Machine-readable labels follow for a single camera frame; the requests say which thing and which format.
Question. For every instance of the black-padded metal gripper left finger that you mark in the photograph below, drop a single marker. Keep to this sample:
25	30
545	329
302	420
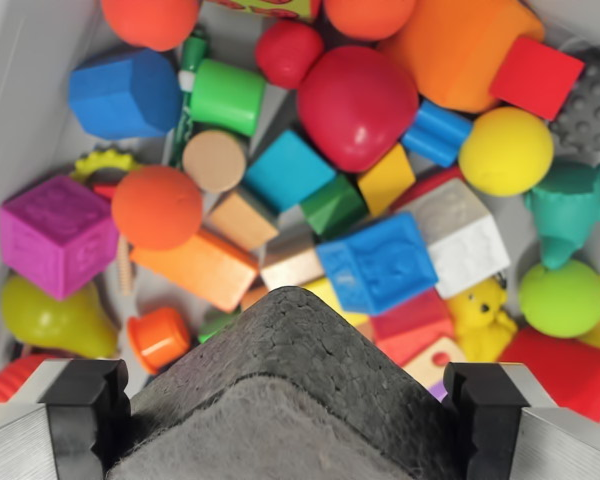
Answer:
35	430

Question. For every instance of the black-padded metal gripper right finger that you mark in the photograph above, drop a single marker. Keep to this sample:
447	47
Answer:
530	435

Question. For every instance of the grey felt foam eraser block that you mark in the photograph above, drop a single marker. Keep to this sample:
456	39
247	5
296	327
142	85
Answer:
285	395

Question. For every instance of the grey plastic bin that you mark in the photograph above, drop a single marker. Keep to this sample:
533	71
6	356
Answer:
30	100

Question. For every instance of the red ribbed rubber ball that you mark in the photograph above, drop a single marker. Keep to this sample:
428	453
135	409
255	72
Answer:
10	385

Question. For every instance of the large red soft block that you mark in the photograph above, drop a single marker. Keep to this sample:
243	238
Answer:
565	370

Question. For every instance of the purple block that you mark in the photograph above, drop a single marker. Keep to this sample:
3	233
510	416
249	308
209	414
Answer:
437	392

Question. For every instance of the olive green pear toy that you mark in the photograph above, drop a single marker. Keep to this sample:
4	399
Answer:
55	325

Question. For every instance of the yellow rubber bear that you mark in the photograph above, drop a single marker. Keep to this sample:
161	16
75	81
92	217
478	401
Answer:
482	320

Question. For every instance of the lime green ball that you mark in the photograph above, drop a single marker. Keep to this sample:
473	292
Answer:
562	297

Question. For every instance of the orange plastic cup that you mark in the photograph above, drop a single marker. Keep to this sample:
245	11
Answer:
157	340

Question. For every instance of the red embossed rubber cube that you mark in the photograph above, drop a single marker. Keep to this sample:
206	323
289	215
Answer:
412	325

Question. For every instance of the wooden threaded screw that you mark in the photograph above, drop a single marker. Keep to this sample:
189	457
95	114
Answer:
126	267

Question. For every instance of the magenta embossed rubber cube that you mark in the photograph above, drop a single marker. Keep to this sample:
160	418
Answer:
55	240

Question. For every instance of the white embossed rubber cube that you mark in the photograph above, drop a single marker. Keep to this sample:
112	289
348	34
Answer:
460	240

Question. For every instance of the green plastic cylinder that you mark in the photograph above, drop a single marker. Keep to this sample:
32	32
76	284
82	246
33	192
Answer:
220	325

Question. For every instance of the long orange wooden block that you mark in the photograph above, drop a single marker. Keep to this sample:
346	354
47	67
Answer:
195	270

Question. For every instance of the teal rubber animal toy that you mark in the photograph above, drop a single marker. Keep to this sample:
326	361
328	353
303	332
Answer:
567	210

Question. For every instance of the blue embossed rubber cube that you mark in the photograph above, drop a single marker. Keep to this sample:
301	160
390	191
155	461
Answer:
380	262

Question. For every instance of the yellow wooden cube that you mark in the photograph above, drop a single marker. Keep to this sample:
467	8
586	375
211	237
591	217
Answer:
335	297

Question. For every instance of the red flat piece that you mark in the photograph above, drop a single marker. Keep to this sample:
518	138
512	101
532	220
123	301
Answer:
105	191

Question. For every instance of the orange foam ball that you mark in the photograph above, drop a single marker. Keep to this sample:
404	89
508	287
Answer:
370	17
150	22
157	207

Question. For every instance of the yellow foam ball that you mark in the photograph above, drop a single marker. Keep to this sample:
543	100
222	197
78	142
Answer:
505	150

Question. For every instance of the yellow wooden block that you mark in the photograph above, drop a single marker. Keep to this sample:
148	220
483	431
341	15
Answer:
387	182

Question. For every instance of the natural wooden block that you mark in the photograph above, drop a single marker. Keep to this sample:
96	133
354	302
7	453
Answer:
292	265
242	222

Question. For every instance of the dark green wooden block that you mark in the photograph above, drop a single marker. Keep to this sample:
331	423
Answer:
332	207

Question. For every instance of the blue plastic spool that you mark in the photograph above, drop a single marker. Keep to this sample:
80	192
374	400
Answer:
437	132

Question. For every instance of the natural wooden cylinder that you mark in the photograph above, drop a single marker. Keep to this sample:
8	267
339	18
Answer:
215	161

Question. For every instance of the dark grey bumpy ball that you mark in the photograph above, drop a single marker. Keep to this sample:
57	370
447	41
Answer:
590	105

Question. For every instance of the blue foam hexagonal block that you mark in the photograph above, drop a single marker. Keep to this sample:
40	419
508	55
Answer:
125	95

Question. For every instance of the small red cube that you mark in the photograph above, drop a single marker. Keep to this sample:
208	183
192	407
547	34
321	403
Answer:
537	77

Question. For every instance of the teal smooth cube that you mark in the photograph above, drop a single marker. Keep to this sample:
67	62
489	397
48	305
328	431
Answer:
287	170

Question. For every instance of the glossy dark red rounded toy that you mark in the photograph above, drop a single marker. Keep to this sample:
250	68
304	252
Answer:
357	107

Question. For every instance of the green plastic cup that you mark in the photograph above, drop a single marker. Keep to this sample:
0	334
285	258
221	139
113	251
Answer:
227	97

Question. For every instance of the large orange soft shape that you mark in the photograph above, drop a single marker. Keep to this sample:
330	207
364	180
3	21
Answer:
455	50

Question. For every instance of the green marker pen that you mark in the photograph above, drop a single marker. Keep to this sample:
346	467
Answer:
195	50

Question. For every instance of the small red textured ball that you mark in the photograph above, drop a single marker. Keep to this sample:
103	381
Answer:
289	54

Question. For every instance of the fabric ABC soft cube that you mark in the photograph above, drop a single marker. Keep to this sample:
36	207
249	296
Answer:
265	7

